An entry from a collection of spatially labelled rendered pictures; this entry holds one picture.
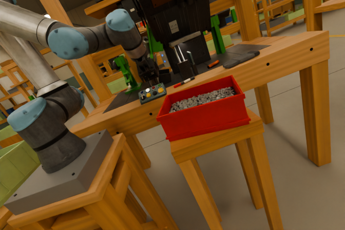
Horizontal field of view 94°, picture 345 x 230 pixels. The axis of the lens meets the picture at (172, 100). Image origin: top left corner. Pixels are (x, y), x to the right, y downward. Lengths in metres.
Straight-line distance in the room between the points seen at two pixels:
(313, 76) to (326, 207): 0.74
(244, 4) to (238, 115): 1.14
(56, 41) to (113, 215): 0.53
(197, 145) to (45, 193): 0.49
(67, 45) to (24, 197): 0.47
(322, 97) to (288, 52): 0.38
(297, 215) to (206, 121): 0.91
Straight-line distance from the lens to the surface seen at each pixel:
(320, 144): 1.45
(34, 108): 0.67
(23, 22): 0.56
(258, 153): 0.72
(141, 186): 0.92
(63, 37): 0.48
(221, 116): 0.58
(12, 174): 1.16
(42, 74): 0.77
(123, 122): 0.93
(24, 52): 0.78
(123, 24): 0.55
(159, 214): 1.08
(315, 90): 1.22
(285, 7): 10.86
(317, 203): 1.41
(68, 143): 0.69
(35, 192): 0.69
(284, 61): 1.03
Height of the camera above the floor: 1.16
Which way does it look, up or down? 20 degrees down
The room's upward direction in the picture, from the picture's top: 23 degrees counter-clockwise
